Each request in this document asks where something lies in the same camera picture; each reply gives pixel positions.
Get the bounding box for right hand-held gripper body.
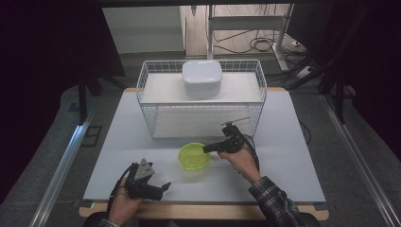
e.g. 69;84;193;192
219;116;252;154

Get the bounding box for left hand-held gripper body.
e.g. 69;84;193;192
124;158;164;201

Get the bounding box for green plastic bowl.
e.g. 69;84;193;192
177;142;212;172

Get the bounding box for white lidded container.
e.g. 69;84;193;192
182;59;224;97

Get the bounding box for white wire shelf rack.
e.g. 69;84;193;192
135;59;269;140

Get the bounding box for person's left hand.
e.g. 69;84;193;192
108;180;146;227

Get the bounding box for person's right hand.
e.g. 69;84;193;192
217;145;263;186

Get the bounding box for black metal stand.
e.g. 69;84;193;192
77;67;128;126
285;53;349;125

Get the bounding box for white power strip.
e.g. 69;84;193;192
295;65;314;79

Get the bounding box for white panel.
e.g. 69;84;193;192
101;6;185;55

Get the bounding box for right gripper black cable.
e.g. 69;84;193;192
234;125;261;173

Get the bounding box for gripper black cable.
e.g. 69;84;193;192
234;125;261;173
106;163;139;219

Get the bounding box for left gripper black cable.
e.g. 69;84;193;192
106;163;139;219

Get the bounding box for thin black table cable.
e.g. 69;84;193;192
298;120;313;147

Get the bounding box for aluminium rail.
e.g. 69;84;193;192
28;111;96;227
319;94;401;227

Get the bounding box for black floor cables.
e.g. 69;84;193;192
213;29;305;55

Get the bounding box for white metal desk frame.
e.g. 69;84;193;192
205;3;295;72

